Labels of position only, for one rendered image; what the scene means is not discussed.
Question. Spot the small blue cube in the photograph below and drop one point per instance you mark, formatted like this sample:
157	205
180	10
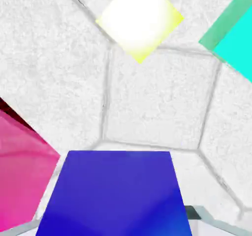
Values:
116	192

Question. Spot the large pink box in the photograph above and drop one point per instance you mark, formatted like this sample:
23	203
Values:
21	167

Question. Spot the large cyan box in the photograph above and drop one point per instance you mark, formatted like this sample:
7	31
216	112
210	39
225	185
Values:
234	35

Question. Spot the small yellow cube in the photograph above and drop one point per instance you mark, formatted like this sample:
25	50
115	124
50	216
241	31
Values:
137	21

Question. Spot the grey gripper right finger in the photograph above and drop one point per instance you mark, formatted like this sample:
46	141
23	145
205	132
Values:
206	220

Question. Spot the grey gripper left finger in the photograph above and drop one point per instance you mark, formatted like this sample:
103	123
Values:
21	229

